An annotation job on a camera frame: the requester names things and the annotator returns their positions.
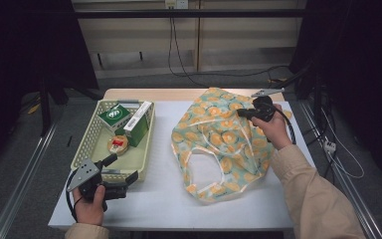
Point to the green square box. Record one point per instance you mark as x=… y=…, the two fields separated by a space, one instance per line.
x=114 y=116

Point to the fruit print shopping bag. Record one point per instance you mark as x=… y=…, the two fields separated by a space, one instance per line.
x=219 y=132

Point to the person's left hand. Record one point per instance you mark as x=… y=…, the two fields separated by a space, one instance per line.
x=89 y=210

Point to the white table mat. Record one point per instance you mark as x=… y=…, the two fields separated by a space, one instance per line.
x=155 y=199

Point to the cream perforated plastic basket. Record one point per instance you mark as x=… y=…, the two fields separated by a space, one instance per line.
x=136 y=162

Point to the white wall socket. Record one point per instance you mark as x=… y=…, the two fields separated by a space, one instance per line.
x=176 y=3

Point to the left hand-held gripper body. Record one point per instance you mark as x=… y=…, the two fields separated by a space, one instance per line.
x=84 y=174

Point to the round tin with red label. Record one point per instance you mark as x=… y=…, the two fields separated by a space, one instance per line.
x=117 y=145

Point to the long green white box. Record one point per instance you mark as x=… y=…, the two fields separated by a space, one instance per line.
x=138 y=124

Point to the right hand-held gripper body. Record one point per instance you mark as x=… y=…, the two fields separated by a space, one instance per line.
x=263 y=108

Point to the white power strip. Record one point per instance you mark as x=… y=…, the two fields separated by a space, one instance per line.
x=330 y=146

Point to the person's right hand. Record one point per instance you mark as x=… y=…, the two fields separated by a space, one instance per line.
x=275 y=131

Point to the black metal bar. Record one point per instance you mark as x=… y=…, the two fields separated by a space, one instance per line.
x=179 y=13

